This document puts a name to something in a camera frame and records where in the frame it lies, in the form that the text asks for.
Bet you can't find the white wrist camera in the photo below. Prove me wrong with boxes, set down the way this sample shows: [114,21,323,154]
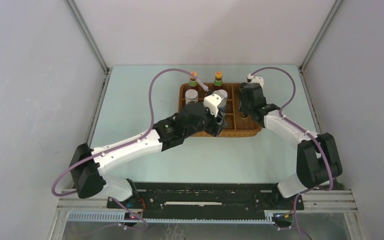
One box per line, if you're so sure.
[246,73,265,88]
[203,90,222,116]

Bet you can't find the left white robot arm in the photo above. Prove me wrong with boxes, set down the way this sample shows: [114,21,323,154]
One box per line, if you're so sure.
[70,102,227,208]

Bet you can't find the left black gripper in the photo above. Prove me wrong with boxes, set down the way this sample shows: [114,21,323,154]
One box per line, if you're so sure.
[184,105,227,138]

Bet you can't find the yellow-cap sauce bottle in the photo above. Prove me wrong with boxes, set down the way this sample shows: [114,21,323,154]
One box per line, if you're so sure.
[213,71,223,89]
[188,71,199,90]

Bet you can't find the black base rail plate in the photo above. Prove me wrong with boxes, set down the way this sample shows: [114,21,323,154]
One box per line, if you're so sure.
[125,182,304,222]

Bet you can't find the silver-lid salt jar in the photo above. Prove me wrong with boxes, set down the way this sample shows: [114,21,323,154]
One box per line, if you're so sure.
[216,89,228,111]
[184,89,199,105]

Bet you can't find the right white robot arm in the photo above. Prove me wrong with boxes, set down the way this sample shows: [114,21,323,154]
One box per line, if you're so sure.
[239,83,343,209]

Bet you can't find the brown wicker divided basket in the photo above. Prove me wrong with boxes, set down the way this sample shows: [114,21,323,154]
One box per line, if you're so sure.
[178,83,262,138]

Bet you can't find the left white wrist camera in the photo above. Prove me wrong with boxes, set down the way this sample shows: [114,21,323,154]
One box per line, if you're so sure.
[203,90,222,116]

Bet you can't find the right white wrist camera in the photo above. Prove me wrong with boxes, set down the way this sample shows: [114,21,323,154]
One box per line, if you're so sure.
[246,73,265,88]

